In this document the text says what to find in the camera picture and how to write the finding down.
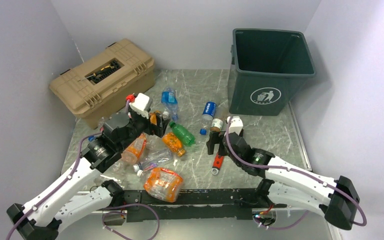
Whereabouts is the dark green trash bin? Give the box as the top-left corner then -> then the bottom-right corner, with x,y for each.
227,28 -> 316,116

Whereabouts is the tan plastic toolbox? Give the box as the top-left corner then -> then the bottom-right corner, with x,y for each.
49,38 -> 155,126

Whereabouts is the crushed orange label jug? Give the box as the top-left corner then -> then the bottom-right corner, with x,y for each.
143,167 -> 184,203

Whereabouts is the crushed clear blue label bottle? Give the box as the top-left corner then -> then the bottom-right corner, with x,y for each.
133,148 -> 174,177

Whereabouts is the blue tinted water bottle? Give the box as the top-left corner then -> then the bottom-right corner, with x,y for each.
161,87 -> 179,123

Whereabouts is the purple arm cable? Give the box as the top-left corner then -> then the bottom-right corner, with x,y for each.
224,115 -> 368,228
5,132 -> 103,240

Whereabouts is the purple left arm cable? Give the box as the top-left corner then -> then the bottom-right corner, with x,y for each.
5,132 -> 103,240

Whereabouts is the red handled adjustable wrench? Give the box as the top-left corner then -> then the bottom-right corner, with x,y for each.
211,153 -> 224,176

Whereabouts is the brown coffee bottle green cap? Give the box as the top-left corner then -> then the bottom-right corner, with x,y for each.
209,118 -> 224,132

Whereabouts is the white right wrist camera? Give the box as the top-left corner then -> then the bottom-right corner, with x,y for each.
226,116 -> 244,135

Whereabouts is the clear white cap bottle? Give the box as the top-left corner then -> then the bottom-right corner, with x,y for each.
161,110 -> 171,125

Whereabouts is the large orange label bottle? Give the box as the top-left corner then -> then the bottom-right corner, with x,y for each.
121,133 -> 147,165

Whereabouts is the loose blue bottle cap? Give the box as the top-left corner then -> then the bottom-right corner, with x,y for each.
199,128 -> 207,136

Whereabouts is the small orange bottle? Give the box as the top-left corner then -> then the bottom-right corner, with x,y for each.
162,132 -> 186,157

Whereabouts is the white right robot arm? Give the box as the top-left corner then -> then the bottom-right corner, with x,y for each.
206,131 -> 360,230

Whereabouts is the small blue label bottle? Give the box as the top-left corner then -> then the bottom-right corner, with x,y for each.
201,101 -> 217,121

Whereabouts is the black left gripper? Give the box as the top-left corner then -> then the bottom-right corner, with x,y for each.
117,100 -> 170,152

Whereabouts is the green plastic bottle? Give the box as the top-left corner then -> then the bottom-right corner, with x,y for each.
168,121 -> 196,147

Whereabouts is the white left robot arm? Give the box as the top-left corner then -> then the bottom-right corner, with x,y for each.
6,110 -> 170,240

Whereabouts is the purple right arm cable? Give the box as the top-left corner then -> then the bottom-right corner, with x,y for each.
224,115 -> 368,228

